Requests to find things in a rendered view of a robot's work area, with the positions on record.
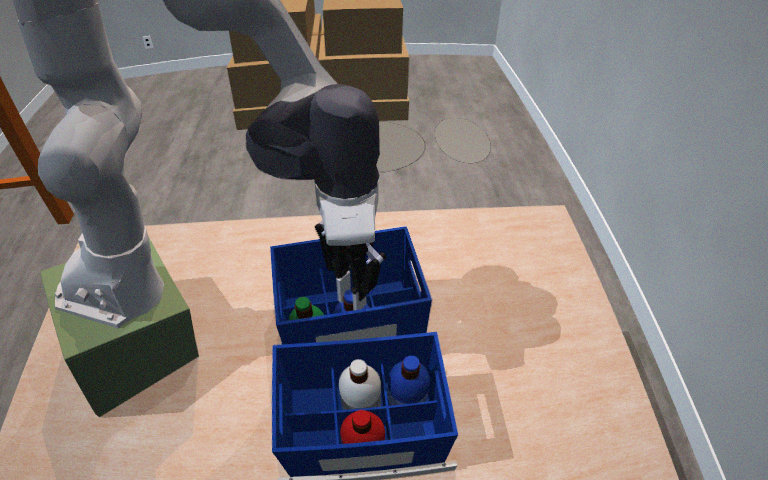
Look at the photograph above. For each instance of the white bottle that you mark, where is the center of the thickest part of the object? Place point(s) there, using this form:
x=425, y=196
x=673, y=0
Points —
x=361, y=387

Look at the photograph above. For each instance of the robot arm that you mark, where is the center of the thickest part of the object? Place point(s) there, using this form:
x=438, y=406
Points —
x=331, y=136

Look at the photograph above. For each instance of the red bottle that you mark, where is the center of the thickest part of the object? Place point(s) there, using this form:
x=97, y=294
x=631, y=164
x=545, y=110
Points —
x=357, y=428

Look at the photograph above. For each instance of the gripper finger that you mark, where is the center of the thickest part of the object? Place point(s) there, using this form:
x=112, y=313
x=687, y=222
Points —
x=340, y=266
x=362, y=274

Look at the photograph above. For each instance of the blue bottle crate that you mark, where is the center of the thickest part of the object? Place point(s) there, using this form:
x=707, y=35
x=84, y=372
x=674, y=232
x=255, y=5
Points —
x=306, y=383
x=300, y=275

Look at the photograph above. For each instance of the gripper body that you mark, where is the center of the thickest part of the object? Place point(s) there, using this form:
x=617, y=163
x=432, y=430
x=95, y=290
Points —
x=359, y=249

